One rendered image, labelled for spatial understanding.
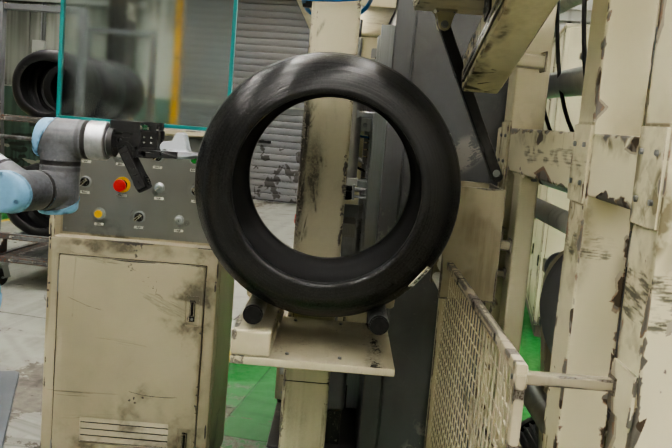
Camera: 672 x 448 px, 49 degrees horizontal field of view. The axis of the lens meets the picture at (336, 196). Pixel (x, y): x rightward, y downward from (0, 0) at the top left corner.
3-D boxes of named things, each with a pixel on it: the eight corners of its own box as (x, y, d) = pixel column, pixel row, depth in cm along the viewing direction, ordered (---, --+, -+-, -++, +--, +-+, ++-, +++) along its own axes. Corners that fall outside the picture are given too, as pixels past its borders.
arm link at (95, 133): (82, 160, 168) (97, 157, 178) (104, 161, 168) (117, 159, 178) (84, 120, 167) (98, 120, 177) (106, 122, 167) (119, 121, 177)
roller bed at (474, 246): (429, 281, 213) (439, 178, 210) (480, 286, 213) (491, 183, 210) (437, 298, 194) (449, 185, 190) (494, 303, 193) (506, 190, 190)
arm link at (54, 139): (44, 157, 177) (46, 116, 177) (96, 162, 177) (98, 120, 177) (27, 159, 168) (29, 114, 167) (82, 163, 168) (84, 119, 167)
